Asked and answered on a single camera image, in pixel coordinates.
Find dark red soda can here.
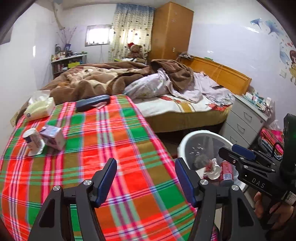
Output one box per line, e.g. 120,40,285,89
219,161,234,187

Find beige paper bag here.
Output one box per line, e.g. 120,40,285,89
196,158,222,181

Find white blue yogurt cup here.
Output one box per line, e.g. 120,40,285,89
23,128,45,156

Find purple milk carton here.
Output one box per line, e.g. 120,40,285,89
39,125,66,151

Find clear plastic cola bottle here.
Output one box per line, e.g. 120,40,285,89
185,136,224,163

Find red cartoon milk can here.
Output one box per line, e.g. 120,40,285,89
193,154,212,170

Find white round trash bin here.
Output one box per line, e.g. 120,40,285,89
178,131,247,191

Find person right hand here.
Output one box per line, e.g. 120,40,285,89
253,192,295,229

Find grey bedside drawer cabinet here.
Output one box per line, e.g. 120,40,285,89
219,95,269,148

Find pink striped bag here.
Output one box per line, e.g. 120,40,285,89
258,127,284,160

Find wooden headboard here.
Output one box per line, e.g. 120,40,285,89
180,57,251,95

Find pale pink crumpled sheet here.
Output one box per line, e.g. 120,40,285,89
162,71,234,106

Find yellow bed mattress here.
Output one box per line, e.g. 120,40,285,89
133,95,232,133

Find plaid red green blanket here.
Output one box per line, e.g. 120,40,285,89
1,95,196,240

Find white floral pillow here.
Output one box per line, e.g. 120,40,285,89
123,72,171,99

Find green white tissue pack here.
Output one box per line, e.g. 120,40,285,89
23,90,56,121

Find dark blue glasses case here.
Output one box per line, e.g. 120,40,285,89
75,94,110,112

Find brown teddy bear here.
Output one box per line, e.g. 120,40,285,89
126,43,145,64

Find wooden wardrobe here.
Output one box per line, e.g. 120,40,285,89
148,2,194,61

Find brown fleece blanket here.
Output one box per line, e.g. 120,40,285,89
16,59,195,123

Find cluttered white shelf unit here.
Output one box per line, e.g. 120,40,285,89
51,44,87,78

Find patterned window curtain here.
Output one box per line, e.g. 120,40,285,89
108,3,156,61

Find decorative branch vase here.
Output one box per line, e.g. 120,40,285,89
57,26,77,51

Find small bright window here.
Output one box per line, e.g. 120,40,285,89
85,25,113,47

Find cartoon wall stickers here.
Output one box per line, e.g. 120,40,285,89
250,18,295,84

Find wall power socket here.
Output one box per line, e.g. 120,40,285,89
10,111,19,127

